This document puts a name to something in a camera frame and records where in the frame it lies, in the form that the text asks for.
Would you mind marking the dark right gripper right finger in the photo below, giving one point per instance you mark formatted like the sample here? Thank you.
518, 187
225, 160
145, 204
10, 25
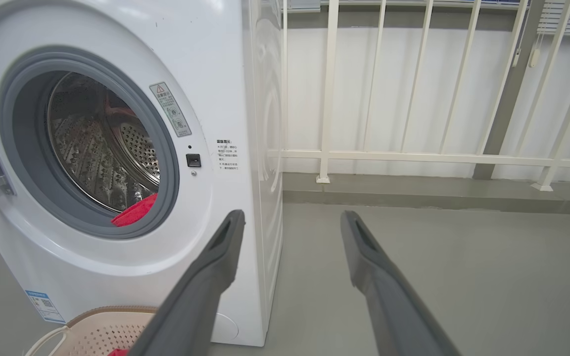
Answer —
394, 306

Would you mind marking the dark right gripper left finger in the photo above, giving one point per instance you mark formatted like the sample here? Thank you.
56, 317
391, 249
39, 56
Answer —
201, 296

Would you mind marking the red garment with white trim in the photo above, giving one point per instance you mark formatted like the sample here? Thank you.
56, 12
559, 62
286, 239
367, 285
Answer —
136, 211

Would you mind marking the cream perforated laundry basket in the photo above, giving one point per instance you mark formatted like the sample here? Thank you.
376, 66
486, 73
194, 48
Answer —
102, 331

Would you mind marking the white front-load washing machine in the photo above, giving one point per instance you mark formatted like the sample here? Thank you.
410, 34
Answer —
206, 74

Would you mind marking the white blue label sticker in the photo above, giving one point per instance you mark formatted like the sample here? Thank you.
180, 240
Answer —
45, 306

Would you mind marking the grey warning sticker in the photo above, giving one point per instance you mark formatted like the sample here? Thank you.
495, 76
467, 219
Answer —
171, 110

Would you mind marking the white metal railing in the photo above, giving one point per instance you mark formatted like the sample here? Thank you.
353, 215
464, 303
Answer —
328, 99

